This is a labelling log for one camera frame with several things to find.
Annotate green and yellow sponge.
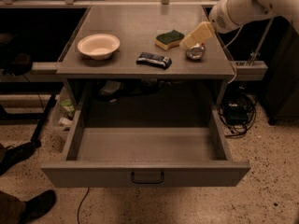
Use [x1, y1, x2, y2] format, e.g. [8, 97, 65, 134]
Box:
[155, 30, 184, 50]

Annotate grey metal cabinet table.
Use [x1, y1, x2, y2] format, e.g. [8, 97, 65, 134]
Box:
[57, 3, 234, 107]

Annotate black drawer handle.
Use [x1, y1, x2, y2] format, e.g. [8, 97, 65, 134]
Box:
[131, 172, 164, 185]

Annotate black floor cable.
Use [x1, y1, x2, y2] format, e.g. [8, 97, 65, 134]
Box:
[77, 187, 91, 224]

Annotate crushed red soda can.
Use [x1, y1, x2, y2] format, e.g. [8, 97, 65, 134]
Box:
[186, 43, 206, 61]

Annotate metal tripod pole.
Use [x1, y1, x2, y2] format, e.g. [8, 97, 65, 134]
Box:
[246, 18, 274, 66]

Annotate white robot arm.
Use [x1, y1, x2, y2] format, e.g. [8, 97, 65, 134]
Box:
[179, 0, 299, 49]

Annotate dark bag on shelf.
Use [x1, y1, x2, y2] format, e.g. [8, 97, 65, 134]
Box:
[3, 53, 33, 76]

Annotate dark blue snack packet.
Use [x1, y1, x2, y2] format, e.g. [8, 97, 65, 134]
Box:
[136, 52, 172, 70]

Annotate white paper bowl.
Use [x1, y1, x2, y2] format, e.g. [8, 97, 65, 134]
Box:
[78, 34, 121, 61]

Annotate white power cable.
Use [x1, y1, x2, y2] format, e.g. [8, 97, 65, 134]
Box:
[223, 24, 245, 85]

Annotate black shoe upper left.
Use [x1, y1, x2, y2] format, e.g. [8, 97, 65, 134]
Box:
[0, 142, 36, 175]

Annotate open grey top drawer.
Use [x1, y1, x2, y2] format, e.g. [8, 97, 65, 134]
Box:
[40, 87, 251, 189]

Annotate black shoe lower left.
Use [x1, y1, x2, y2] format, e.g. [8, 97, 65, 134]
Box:
[18, 189, 56, 224]

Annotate black cable bundle with box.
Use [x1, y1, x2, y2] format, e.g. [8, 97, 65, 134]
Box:
[219, 91, 258, 139]

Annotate black stand leg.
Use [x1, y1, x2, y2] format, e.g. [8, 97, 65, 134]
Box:
[0, 94, 56, 147]

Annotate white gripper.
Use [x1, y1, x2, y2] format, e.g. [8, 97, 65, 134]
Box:
[179, 0, 276, 50]

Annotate black shoe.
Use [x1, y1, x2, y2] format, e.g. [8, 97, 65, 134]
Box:
[18, 189, 56, 224]
[0, 142, 36, 175]

